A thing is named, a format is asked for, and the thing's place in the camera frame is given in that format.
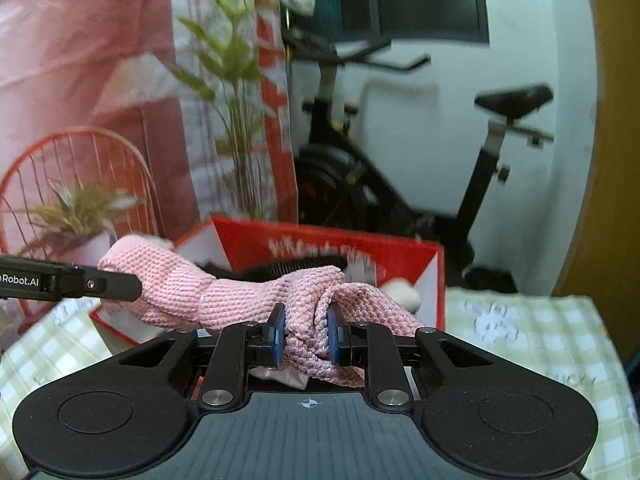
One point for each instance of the cream knitted cloth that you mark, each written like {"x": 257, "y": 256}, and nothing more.
{"x": 398, "y": 289}

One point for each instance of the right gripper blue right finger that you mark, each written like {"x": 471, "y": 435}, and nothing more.
{"x": 338, "y": 335}

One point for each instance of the red strawberry cardboard box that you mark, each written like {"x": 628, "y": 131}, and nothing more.
{"x": 227, "y": 248}

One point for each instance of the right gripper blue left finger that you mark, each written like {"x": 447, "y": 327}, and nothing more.
{"x": 274, "y": 337}

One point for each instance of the pink knitted cloth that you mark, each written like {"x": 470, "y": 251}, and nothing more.
{"x": 177, "y": 294}

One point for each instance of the black exercise bike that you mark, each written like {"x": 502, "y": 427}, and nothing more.
{"x": 416, "y": 138}

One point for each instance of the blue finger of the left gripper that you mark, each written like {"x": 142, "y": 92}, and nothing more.
{"x": 109, "y": 285}

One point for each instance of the green checkered tablecloth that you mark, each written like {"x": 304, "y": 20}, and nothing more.
{"x": 564, "y": 339}

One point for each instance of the pink printed backdrop curtain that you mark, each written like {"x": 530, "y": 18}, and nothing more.
{"x": 139, "y": 116}

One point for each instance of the wooden door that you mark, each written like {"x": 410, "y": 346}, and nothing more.
{"x": 603, "y": 262}

